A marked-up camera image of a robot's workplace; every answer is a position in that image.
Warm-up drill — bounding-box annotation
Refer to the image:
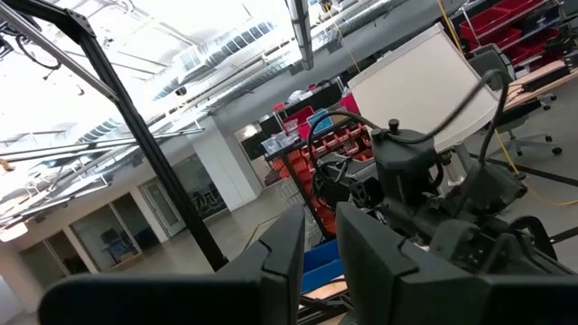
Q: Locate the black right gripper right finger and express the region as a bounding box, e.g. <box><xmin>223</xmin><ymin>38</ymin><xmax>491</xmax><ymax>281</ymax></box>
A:
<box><xmin>336</xmin><ymin>201</ymin><xmax>578</xmax><ymax>325</ymax></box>

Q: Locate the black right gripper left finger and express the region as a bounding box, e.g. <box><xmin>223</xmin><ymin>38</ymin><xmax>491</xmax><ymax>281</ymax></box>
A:
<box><xmin>38</xmin><ymin>203</ymin><xmax>307</xmax><ymax>325</ymax></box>

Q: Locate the grey office chair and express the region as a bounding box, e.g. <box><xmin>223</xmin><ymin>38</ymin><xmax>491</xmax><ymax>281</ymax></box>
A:
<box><xmin>469</xmin><ymin>42</ymin><xmax>564</xmax><ymax>158</ymax></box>

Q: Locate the blue plastic crate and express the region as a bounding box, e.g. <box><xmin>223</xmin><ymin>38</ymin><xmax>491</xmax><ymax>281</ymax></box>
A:
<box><xmin>301</xmin><ymin>238</ymin><xmax>347</xmax><ymax>293</ymax></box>

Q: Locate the small red plastic bin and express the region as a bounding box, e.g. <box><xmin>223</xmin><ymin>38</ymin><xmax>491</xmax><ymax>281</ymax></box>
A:
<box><xmin>339</xmin><ymin>92</ymin><xmax>361</xmax><ymax>115</ymax></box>

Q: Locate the shelf rack with red bins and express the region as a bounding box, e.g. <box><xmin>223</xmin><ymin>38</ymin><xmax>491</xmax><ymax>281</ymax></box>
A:
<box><xmin>458</xmin><ymin>0</ymin><xmax>578</xmax><ymax>69</ymax></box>

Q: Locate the blue cardboard box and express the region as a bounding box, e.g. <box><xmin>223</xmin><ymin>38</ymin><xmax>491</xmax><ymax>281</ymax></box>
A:
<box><xmin>306</xmin><ymin>107</ymin><xmax>335</xmax><ymax>135</ymax></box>

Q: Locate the clear plastic box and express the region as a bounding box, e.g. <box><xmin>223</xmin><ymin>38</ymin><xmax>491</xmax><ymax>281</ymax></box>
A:
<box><xmin>261</xmin><ymin>131</ymin><xmax>300</xmax><ymax>155</ymax></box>

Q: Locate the large red plastic bin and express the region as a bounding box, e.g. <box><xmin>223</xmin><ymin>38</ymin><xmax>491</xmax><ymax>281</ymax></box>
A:
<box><xmin>282</xmin><ymin>106</ymin><xmax>317</xmax><ymax>139</ymax></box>

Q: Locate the black camera cable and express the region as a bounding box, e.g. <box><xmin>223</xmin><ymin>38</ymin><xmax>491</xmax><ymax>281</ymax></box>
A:
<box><xmin>386</xmin><ymin>68</ymin><xmax>510</xmax><ymax>166</ymax></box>

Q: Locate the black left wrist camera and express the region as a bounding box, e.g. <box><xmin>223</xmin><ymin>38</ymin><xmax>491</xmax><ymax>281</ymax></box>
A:
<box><xmin>370</xmin><ymin>117</ymin><xmax>442</xmax><ymax>207</ymax></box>

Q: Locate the black aluminium frame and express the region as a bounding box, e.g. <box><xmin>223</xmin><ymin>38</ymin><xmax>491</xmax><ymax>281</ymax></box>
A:
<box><xmin>0</xmin><ymin>0</ymin><xmax>229</xmax><ymax>272</ymax></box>

